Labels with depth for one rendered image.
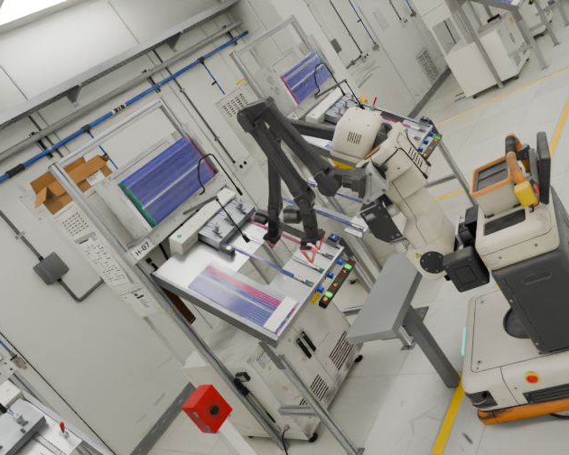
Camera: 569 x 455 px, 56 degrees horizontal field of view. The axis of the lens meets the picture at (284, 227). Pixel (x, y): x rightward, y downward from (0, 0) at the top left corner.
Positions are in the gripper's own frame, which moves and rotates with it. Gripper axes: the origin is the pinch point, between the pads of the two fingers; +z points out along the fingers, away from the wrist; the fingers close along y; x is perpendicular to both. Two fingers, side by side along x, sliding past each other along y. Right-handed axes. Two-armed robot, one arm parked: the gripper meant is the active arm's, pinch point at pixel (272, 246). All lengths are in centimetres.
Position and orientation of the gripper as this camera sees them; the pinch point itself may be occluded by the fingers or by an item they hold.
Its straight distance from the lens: 277.7
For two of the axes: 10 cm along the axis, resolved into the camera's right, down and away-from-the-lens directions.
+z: -0.6, 7.3, 6.8
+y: -5.0, 5.7, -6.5
